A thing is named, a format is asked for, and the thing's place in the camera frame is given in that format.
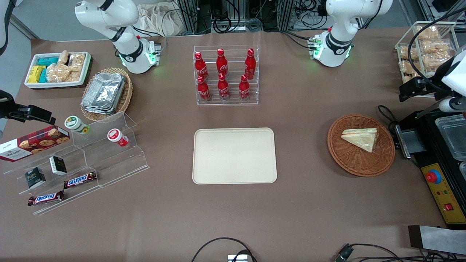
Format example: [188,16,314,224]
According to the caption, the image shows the white rectangular snack bin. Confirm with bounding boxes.
[24,51,94,90]

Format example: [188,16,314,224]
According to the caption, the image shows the red lid yogurt cup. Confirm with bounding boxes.
[107,128,129,147]

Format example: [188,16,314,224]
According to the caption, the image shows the stacked aluminium foil containers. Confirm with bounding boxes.
[80,72,126,115]

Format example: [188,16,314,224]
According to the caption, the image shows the black coiled cable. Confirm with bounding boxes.
[213,15,232,34]

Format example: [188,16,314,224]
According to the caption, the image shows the clear acrylic step riser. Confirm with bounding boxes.
[2,140,103,216]
[70,111,150,188]

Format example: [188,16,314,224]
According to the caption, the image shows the red cola bottle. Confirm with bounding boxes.
[238,75,251,101]
[217,73,230,101]
[197,75,212,102]
[194,51,209,80]
[216,48,229,75]
[244,48,257,80]

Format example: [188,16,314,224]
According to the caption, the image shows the brown Snickers bar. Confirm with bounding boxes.
[63,171,98,190]
[27,190,65,207]

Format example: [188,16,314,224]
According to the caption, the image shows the light oval wicker basket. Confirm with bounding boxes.
[80,67,134,122]

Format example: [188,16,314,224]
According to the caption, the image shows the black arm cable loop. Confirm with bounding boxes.
[407,6,466,88]

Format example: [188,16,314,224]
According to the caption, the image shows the black cable with plug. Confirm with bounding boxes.
[334,243,466,262]

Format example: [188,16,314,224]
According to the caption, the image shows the green lid yogurt cup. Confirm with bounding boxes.
[64,115,91,135]

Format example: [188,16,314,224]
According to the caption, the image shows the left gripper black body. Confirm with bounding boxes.
[419,79,447,100]

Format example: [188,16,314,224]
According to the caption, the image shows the white wire frame rack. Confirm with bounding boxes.
[395,21,458,98]

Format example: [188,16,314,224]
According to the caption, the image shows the aluminium frame post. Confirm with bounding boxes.
[178,0,200,34]

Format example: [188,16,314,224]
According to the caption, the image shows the black box with white side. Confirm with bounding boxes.
[49,156,68,176]

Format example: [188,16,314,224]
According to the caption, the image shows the yellow snack packet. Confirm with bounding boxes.
[28,65,46,84]

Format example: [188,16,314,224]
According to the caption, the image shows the red emergency stop button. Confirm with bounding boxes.
[425,169,442,185]

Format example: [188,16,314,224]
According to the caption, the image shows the black looped cable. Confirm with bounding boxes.
[191,237,258,262]

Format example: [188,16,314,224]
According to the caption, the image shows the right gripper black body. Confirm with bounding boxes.
[0,90,17,120]

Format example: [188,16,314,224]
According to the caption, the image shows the clear bag of pastries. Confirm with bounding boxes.
[415,26,441,41]
[399,45,419,61]
[398,60,419,84]
[420,39,452,55]
[419,53,452,70]

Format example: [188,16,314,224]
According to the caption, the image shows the red tartan cookie box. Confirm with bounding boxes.
[0,125,71,163]

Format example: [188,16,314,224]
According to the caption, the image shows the beige plastic tray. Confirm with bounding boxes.
[192,127,278,185]

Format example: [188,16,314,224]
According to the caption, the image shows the grey metal plate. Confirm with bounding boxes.
[407,225,466,255]

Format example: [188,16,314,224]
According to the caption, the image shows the black sealing machine yellow panel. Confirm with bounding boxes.
[394,107,466,230]

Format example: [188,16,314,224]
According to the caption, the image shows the black machine power cable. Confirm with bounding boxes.
[376,104,400,134]

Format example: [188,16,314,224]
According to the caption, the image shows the brown round wicker basket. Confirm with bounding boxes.
[327,114,396,178]

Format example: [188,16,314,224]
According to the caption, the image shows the triangle sandwich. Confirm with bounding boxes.
[341,127,379,153]

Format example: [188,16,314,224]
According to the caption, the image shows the black box with gold print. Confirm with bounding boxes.
[24,167,47,189]

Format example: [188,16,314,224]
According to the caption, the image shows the clear acrylic bottle rack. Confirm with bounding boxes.
[193,45,260,106]

